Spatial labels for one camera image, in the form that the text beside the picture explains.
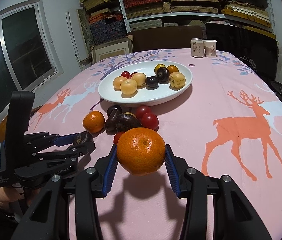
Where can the large dark purple fruit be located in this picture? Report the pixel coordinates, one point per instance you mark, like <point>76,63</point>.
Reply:
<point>127,122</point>

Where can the white oval plate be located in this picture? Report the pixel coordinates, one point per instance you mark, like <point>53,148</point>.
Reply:
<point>146,95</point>

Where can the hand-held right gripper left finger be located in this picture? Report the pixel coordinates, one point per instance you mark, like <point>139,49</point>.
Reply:
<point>109,170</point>

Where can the red cherry tomato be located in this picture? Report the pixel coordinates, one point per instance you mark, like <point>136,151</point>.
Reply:
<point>125,74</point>
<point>117,137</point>
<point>143,110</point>
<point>133,75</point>
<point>150,121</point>

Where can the pile of cardboard boxes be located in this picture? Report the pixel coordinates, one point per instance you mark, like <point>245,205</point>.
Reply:
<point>106,27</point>

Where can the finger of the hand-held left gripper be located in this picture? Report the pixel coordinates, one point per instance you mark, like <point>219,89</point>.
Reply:
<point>81,152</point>
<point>63,138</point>

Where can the white metal shelf rack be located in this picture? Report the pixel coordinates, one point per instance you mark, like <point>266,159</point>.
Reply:
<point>121,5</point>

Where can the shiny dark passion fruit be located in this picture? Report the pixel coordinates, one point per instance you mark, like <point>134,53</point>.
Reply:
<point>162,73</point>

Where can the white leaning plank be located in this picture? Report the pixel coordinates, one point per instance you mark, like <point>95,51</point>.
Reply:
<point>71,35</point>

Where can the pale wooden picture frame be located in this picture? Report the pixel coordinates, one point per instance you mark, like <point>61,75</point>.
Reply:
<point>111,52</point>

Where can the white paper cup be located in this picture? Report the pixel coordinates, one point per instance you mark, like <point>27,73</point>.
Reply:
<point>210,48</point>

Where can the white framed window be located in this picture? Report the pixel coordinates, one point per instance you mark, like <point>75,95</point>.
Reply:
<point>18,55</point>

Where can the mottled grey panel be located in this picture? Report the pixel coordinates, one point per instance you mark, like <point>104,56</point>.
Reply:
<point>84,27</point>

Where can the pink deer print tablecloth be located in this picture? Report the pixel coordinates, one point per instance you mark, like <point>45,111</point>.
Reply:
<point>206,105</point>

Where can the beige drink can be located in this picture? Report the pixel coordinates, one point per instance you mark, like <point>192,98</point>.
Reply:
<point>197,47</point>

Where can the spotted yellow fruit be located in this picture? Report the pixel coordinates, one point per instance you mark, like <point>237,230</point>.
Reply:
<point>177,80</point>

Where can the yellow-orange round fruit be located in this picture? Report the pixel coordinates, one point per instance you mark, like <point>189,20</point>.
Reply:
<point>159,66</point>

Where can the person's left hand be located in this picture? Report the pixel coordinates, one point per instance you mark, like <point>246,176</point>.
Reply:
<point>1,195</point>

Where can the wrinkled dark brown fruit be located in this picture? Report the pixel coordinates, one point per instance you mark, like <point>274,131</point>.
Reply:
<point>82,138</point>

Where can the smooth dark plum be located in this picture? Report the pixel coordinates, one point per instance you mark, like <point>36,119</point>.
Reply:
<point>151,82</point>

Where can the large orange tangerine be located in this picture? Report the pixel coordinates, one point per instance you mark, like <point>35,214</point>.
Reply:
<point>141,152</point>

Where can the pale yellow fruit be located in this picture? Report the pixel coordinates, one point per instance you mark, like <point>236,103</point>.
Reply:
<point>139,78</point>
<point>118,82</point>
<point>128,86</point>

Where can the brown wooden chair back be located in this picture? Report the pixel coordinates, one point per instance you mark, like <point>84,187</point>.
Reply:
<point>161,38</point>

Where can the black chair back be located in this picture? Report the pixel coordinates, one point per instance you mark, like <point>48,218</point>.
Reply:
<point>243,45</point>

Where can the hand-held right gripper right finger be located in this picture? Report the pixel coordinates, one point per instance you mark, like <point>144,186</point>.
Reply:
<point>172,172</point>

